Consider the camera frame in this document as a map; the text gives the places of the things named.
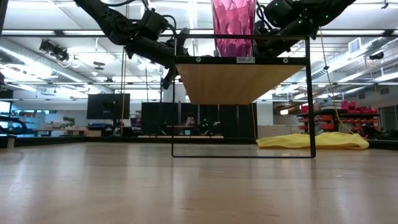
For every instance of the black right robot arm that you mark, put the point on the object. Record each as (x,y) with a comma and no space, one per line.
(311,12)

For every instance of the black partition panels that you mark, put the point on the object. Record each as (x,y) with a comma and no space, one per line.
(161,115)

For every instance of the white shelf label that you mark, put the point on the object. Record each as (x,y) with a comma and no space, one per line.
(245,60)

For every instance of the yellow cloth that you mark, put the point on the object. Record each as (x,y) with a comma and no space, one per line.
(311,141)

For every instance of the wooden shelf with black frame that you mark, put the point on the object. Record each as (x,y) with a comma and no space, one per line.
(239,81)

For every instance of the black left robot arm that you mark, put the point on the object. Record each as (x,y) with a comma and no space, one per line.
(105,18)

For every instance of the rack with red bins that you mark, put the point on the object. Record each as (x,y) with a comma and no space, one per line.
(342,118)

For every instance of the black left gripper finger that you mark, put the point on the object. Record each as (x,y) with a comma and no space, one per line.
(183,40)
(169,77)

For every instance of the black monitor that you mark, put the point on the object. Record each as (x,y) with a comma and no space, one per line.
(107,105)

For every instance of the person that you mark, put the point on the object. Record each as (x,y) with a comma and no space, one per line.
(190,119)

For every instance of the pink faceted tall cup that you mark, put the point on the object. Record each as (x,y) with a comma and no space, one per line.
(233,25)

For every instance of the cardboard box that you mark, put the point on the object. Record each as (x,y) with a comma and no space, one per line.
(273,131)

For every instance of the black ceiling device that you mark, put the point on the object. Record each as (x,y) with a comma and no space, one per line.
(54,49)

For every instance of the black background robot arm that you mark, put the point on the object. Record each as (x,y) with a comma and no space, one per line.
(12,123)

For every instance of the green potted plant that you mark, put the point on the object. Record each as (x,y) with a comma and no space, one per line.
(68,122)

